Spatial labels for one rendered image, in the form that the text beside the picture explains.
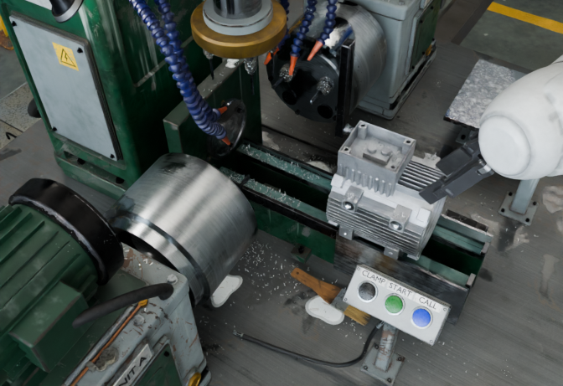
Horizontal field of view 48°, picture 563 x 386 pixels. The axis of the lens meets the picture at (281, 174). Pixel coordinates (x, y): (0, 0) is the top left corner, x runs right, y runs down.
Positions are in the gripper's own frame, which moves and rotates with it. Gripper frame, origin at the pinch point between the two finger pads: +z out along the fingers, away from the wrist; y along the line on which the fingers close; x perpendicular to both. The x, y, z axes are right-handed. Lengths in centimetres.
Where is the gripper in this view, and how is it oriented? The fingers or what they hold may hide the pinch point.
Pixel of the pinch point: (443, 177)
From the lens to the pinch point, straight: 113.1
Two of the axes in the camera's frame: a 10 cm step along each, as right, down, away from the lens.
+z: -4.2, 3.9, 8.2
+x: 7.5, 6.6, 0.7
